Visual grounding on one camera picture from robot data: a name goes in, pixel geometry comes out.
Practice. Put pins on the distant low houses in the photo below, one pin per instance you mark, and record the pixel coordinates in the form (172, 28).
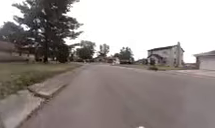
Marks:
(111, 60)

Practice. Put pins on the row of distant trees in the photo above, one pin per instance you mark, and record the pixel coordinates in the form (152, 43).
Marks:
(95, 51)

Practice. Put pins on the grey asphalt road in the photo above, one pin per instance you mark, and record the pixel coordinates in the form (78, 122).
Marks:
(128, 96)

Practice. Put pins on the dark bush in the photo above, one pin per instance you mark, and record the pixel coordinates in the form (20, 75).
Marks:
(152, 68)

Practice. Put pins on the grass lawn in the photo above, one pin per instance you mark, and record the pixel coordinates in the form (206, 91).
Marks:
(155, 67)

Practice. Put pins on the grey two-storey house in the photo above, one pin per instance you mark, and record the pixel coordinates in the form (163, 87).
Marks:
(166, 55)

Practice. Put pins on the pale concrete kerb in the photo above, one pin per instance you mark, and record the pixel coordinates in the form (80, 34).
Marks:
(45, 87)

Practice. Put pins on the large dark tree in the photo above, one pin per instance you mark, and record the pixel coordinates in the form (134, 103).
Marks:
(48, 23)

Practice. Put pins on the grass verge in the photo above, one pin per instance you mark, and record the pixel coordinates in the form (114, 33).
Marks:
(18, 74)

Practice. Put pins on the pale concrete driveway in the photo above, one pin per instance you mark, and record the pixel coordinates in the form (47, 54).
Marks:
(198, 72)

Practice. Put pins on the brown low building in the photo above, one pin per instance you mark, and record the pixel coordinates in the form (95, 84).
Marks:
(8, 51)

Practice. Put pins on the pale garage building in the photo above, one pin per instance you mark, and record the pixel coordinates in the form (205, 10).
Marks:
(208, 60)

